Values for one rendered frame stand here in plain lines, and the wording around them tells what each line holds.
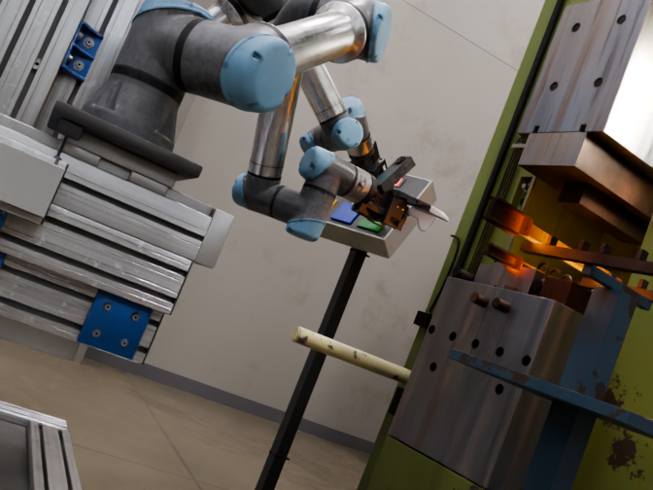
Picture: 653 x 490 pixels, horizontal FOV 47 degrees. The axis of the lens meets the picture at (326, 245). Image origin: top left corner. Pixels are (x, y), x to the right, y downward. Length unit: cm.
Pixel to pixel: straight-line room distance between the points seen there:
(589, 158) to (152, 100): 121
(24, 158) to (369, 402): 429
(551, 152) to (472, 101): 335
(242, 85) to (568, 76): 124
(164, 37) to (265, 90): 17
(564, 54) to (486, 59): 328
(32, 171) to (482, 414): 118
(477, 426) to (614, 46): 103
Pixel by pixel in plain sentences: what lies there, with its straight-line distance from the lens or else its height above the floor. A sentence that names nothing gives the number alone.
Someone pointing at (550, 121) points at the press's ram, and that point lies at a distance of 214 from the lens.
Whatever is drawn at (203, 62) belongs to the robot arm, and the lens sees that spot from 116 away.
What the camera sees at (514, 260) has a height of 100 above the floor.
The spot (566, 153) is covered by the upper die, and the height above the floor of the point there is 131.
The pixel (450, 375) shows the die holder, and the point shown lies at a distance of 193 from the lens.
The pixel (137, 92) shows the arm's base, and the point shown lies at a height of 88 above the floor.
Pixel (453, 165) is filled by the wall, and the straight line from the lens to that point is 529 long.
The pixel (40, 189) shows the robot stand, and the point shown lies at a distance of 104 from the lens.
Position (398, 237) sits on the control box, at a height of 99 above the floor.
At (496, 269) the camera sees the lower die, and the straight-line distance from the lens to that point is 203.
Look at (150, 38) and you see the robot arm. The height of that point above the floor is 97.
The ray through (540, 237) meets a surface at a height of 98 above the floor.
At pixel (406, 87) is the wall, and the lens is 516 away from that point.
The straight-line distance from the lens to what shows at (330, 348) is 212.
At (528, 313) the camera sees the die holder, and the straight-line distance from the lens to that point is 182.
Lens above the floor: 66
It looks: 6 degrees up
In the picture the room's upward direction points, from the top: 22 degrees clockwise
